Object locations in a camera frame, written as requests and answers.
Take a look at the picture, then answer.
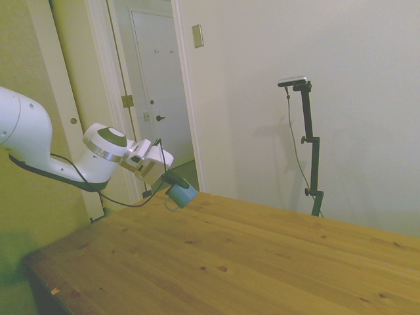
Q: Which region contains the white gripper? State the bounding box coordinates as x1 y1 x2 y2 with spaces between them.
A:
133 146 190 190

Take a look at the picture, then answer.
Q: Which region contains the blue mug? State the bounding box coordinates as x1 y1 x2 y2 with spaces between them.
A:
163 182 199 213

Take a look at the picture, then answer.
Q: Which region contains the white panel door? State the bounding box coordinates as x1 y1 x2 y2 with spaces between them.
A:
130 9 195 172

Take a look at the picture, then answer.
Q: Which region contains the open door with latch hole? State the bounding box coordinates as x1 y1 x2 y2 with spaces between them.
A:
28 0 114 224

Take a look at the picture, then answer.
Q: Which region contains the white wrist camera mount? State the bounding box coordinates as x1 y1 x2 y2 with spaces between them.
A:
125 138 153 165

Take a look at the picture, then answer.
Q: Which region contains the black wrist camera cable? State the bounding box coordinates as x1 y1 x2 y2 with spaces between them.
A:
49 138 166 208

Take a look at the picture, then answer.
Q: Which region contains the grey exterior camera cable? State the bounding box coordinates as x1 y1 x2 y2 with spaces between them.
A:
284 86 313 198

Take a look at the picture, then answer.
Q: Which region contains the black camera stand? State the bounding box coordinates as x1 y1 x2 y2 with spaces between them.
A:
292 81 326 218

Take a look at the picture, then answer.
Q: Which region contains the beige wall switch plate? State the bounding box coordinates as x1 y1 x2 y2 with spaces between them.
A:
191 24 205 49

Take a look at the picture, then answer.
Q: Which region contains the black exterior camera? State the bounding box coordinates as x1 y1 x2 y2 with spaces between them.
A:
277 75 310 89

